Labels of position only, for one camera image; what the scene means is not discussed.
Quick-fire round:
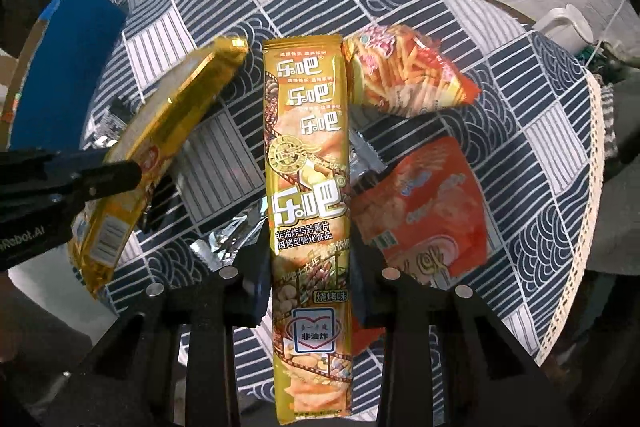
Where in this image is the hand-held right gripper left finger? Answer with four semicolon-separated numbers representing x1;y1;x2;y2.
75;227;273;427

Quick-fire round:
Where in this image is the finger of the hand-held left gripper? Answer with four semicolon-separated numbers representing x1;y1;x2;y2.
47;158;145;208
0;148;108;180

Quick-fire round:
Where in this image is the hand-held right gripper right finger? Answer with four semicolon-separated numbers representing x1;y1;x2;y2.
352;266;556;427

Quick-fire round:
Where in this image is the blue cardboard box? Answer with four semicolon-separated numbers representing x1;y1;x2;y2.
0;0;128;152

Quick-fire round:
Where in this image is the long gold snack packet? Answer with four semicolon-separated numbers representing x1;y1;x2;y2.
262;34;357;425
70;36;250;300

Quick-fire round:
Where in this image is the silver foil snack packet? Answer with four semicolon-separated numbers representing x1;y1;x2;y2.
190;129;388;270

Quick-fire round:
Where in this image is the large orange snack packet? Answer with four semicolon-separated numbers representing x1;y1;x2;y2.
349;136;490;358

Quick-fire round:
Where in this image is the blue white patterned tablecloth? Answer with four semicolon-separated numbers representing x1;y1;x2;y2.
67;0;608;403

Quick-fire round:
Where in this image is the orange fries snack packet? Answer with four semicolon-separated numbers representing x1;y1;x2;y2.
341;24;482;118

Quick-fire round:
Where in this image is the white kettle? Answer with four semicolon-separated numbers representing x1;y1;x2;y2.
532;7;596;50

